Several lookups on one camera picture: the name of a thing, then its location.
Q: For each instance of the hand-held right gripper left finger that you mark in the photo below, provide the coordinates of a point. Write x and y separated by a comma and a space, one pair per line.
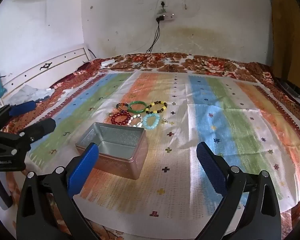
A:
82, 170

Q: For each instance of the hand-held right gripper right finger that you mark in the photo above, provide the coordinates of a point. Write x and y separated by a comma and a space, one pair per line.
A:
212, 170

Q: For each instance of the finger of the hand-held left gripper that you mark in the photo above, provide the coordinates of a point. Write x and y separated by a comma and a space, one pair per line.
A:
22, 108
43, 127

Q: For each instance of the silver metal tin box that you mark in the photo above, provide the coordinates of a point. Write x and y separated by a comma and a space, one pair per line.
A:
120, 165

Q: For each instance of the grey crumpled cloth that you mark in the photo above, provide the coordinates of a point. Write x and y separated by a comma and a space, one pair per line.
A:
31, 93

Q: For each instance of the white wooden headboard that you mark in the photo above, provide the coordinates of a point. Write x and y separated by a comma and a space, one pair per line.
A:
40, 72

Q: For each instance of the striped pastel cloth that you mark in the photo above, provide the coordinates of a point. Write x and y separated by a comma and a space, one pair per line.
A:
190, 130

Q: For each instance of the small gold charm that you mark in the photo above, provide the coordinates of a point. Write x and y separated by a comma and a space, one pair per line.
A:
164, 121

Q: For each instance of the green jade bangle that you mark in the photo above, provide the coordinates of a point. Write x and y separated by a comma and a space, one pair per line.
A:
137, 110

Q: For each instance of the white charger block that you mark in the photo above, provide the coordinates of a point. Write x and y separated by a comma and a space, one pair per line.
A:
107, 62

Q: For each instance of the red floral blanket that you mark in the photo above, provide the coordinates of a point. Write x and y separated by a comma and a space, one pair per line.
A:
202, 63

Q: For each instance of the mustard yellow hanging garment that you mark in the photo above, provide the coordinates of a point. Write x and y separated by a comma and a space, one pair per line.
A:
287, 37

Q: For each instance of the white power strip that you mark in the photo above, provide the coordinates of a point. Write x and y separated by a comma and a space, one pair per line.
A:
166, 17

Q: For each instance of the wall outlet with plug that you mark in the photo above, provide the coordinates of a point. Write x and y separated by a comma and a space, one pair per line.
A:
163, 3

